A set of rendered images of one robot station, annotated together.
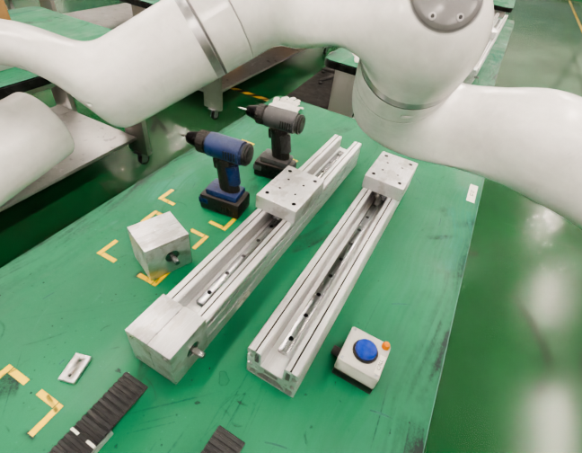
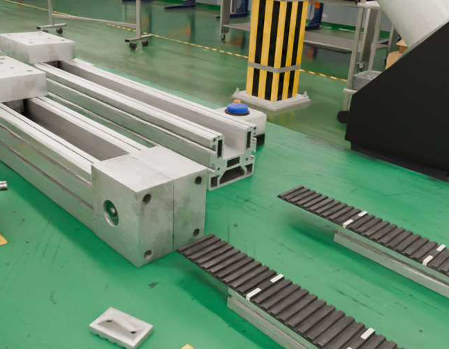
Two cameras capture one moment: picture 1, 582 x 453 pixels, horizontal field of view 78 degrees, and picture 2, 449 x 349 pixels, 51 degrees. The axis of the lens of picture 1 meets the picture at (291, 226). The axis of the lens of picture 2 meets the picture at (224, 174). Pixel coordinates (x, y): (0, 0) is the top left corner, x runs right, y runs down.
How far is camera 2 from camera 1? 0.72 m
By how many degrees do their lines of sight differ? 59
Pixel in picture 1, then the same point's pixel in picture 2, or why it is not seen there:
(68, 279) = not seen: outside the picture
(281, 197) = (6, 73)
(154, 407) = not seen: hidden behind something
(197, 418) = (254, 227)
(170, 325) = (154, 163)
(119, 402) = (222, 255)
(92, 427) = (251, 280)
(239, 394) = (236, 199)
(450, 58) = not seen: outside the picture
